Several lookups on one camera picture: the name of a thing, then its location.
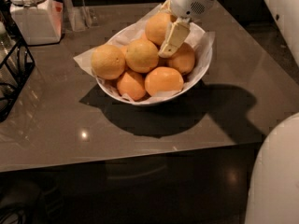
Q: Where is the clear acrylic stand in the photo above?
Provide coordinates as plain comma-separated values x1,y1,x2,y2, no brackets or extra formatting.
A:
63,0,93,32

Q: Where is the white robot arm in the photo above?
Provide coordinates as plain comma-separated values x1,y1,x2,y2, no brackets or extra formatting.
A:
159,0,299,224

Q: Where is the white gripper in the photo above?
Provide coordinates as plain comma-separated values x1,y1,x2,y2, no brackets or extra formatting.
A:
158,0,214,58

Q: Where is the white ceramic jar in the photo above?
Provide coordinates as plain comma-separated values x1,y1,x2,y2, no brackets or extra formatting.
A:
10,0,63,46

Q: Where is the orange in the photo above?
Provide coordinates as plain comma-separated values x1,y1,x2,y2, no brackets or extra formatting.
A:
145,12,177,46
166,43,195,76
91,44,125,80
145,66,184,96
125,39,159,73
117,70,147,101

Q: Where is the black wire rack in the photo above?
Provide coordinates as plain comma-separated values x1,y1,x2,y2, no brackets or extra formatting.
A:
0,0,36,122

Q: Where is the white bowl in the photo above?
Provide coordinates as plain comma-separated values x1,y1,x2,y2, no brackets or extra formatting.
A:
94,18,214,106

